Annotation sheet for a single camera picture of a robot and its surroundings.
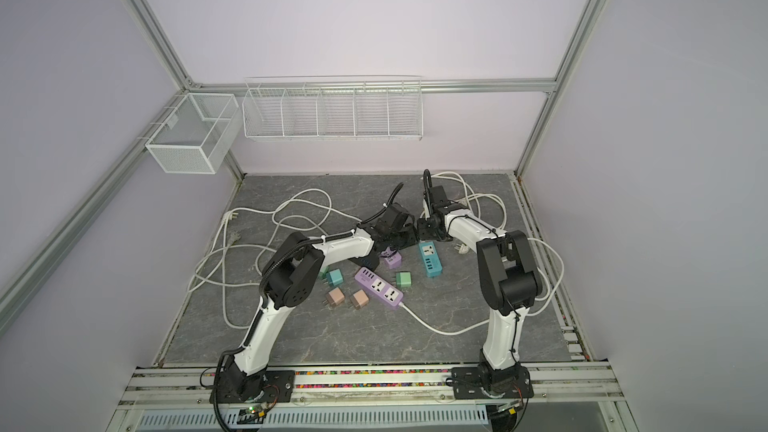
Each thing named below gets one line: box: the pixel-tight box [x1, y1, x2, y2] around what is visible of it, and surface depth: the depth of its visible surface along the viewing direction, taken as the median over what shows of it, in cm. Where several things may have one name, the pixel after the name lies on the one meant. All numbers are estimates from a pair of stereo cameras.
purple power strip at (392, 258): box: [380, 246, 402, 269], surface depth 96 cm
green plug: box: [395, 270, 413, 288], surface depth 91 cm
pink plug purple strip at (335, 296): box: [323, 287, 345, 306], surface depth 88 cm
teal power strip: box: [418, 240, 443, 277], surface depth 96 cm
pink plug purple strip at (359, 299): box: [350, 289, 369, 310], surface depth 88 cm
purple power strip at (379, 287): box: [354, 267, 404, 307], surface depth 90 cm
